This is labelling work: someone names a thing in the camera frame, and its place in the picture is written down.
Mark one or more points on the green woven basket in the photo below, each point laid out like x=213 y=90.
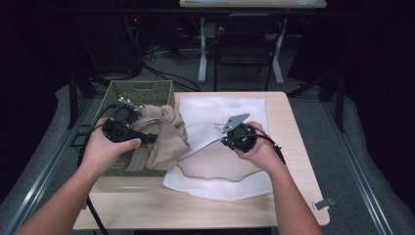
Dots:
x=147 y=91

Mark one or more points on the black folding chair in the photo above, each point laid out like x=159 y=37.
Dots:
x=244 y=49

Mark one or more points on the grey metal table clip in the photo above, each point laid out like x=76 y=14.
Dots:
x=323 y=204

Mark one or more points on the beige garment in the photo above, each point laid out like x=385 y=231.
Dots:
x=166 y=137

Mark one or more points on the black equipment with red light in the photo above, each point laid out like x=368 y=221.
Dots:
x=130 y=42

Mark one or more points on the person's left hand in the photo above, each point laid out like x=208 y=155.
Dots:
x=101 y=150

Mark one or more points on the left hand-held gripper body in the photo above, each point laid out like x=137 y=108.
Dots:
x=119 y=129

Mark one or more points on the white mesh laundry bag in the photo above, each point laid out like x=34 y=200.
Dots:
x=202 y=114

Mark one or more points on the black floor bracket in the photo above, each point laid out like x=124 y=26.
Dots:
x=78 y=135

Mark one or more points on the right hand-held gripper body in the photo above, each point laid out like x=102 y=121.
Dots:
x=243 y=138

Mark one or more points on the black metal stand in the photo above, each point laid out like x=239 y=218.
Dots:
x=73 y=98
x=341 y=104

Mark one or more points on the person's right hand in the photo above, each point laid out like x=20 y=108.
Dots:
x=262 y=153

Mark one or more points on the white-legged wooden desk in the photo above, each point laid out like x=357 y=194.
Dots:
x=251 y=4

